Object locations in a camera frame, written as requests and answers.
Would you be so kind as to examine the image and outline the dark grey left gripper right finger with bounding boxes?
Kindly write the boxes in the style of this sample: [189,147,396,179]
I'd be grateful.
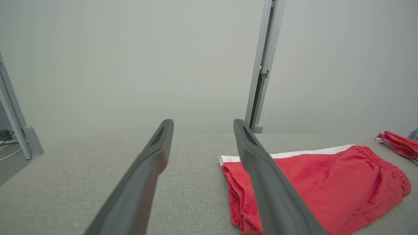
[233,119,327,235]

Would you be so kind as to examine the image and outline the red white jersey with number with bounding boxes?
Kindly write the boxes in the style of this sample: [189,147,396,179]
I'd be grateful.
[375,131,418,165]

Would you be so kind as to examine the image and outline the grey partition post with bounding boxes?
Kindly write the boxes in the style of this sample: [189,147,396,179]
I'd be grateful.
[244,0,286,134]
[0,52,44,160]

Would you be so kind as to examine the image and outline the thin white cable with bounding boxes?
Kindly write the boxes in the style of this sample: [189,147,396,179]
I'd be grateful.
[0,149,23,162]

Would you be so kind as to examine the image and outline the red shorts with white stripe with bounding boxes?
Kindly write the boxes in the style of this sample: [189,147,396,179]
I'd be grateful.
[219,145,412,235]

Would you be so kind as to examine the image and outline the grey fabric padded surface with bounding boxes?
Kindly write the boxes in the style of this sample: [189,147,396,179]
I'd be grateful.
[0,132,418,235]

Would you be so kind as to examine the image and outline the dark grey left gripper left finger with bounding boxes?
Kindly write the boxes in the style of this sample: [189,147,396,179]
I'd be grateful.
[83,119,174,235]

